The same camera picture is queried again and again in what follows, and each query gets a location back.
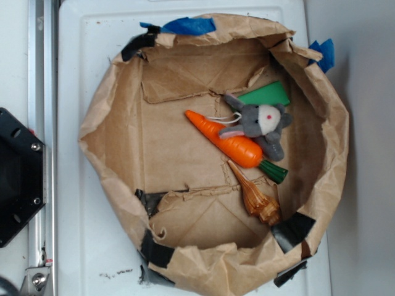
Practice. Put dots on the blue tape piece right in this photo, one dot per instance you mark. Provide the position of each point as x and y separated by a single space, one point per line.
327 51

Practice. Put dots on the brown spiral sea shell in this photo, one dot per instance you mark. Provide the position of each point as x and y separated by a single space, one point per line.
257 203

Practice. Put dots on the metal corner bracket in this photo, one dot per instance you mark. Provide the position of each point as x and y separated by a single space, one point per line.
35 281

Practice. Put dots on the blue tape piece top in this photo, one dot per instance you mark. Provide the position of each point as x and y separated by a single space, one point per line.
184 26

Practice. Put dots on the brown paper bag bin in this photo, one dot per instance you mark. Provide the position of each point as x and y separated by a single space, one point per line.
173 191

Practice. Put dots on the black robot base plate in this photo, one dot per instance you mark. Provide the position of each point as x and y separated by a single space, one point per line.
22 176

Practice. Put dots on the aluminium frame rail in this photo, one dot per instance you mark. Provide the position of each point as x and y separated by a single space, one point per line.
43 20

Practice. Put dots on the blue tape piece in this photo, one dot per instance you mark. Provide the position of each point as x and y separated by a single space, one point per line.
184 26
327 51

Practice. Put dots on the orange toy carrot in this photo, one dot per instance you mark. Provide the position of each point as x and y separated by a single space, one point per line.
240 149

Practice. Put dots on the white plastic tray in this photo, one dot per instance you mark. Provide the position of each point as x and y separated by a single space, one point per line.
94 254

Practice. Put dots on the green rectangular block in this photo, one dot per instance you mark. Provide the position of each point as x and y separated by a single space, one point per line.
271 94

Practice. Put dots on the grey plush mouse toy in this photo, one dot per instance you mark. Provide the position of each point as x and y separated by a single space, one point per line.
261 123

